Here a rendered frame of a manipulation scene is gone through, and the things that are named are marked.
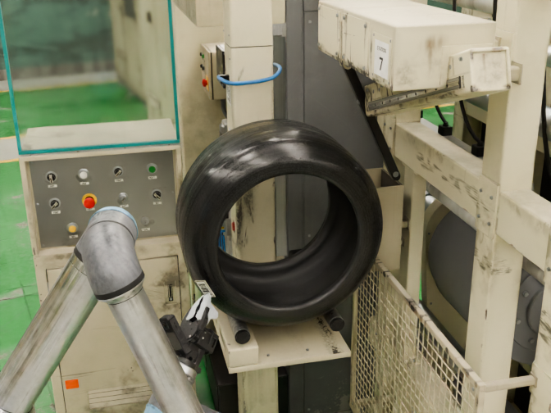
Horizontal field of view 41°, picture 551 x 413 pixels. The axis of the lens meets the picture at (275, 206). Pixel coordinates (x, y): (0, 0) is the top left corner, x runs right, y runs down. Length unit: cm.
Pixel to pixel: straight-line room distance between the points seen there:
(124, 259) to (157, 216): 115
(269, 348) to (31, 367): 73
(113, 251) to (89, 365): 139
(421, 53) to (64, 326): 103
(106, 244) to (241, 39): 85
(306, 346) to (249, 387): 47
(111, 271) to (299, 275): 90
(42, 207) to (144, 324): 116
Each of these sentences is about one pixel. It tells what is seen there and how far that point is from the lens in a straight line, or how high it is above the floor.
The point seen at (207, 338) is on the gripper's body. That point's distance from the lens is 200.
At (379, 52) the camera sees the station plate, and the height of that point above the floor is 171.
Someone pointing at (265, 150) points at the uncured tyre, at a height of 144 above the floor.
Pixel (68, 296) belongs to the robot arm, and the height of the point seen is 120.
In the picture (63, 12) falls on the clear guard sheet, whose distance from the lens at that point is 255.
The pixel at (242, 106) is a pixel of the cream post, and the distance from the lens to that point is 224.
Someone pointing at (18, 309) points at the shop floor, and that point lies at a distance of 438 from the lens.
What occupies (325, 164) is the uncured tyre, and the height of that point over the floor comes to 140.
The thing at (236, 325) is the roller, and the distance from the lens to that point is 213.
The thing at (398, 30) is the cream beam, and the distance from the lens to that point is 167.
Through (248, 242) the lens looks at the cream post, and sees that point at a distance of 239.
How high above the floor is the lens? 200
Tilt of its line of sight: 21 degrees down
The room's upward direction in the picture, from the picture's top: 1 degrees counter-clockwise
